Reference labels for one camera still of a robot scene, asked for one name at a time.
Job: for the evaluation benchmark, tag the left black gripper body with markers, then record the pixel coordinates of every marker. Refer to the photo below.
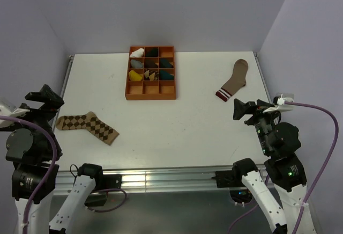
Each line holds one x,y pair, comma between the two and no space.
40,117

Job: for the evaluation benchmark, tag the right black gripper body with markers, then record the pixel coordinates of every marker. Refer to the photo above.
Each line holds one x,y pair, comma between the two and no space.
262,122

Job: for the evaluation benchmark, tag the tan sock with maroon cuff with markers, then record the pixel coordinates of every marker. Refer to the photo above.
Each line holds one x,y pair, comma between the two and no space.
236,81

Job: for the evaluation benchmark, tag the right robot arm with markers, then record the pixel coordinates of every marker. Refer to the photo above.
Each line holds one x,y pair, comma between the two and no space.
278,141

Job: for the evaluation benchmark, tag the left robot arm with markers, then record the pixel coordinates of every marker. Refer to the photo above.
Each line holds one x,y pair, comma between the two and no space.
34,150

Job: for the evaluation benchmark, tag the brown argyle sock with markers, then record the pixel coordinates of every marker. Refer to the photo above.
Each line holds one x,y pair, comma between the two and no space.
89,122

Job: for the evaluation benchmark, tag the teal rolled sock lower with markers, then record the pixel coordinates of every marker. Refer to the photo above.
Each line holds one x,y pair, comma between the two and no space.
165,76

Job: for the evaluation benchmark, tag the teal rolled sock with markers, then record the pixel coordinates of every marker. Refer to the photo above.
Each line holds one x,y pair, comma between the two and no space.
166,63
165,76

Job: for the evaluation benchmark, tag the yellow rolled sock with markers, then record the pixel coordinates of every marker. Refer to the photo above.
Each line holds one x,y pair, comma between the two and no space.
134,76

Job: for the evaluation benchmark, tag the teal rolled sock upper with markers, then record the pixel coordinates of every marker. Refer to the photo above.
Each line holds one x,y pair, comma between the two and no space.
166,63

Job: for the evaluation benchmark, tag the grey rolled sock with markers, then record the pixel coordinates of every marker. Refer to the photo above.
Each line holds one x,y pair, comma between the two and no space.
136,64

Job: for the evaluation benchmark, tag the argyle rolled sock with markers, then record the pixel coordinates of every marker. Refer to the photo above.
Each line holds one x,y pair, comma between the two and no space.
151,75

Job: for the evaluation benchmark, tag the white rolled sock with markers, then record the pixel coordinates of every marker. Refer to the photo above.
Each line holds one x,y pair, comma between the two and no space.
137,53

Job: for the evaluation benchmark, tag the dark brown rolled sock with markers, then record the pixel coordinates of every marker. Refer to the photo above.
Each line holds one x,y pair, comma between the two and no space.
151,63

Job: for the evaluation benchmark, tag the dark green rolled sock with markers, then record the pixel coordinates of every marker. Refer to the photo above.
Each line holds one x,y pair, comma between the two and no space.
151,52

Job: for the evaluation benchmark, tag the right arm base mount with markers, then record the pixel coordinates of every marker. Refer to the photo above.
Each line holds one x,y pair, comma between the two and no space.
226,179

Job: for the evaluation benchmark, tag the aluminium table frame rail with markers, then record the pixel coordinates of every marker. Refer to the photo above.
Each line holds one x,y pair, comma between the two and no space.
187,179

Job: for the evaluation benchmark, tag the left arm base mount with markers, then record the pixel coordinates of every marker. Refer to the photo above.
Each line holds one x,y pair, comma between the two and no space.
108,181

